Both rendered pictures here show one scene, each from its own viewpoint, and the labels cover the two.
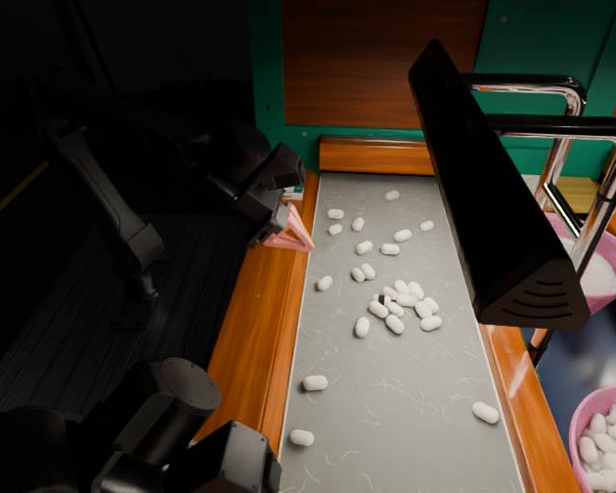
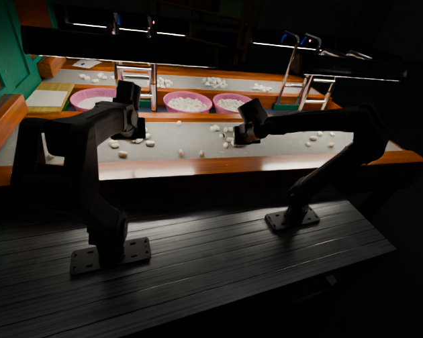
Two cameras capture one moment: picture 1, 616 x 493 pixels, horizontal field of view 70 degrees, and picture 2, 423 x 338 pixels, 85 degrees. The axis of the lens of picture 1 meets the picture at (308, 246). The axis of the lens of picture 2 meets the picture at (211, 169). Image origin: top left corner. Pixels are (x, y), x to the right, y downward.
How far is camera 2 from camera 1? 94 cm
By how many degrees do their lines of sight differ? 84
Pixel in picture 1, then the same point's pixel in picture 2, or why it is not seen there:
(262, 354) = (174, 162)
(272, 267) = (115, 167)
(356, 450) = (199, 145)
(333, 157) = not seen: outside the picture
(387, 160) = (12, 119)
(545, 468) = (193, 116)
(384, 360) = (163, 140)
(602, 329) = not seen: hidden behind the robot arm
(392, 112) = not seen: outside the picture
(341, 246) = not seen: hidden behind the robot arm
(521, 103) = (7, 57)
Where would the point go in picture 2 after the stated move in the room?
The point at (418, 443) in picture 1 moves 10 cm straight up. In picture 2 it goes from (192, 135) to (193, 115)
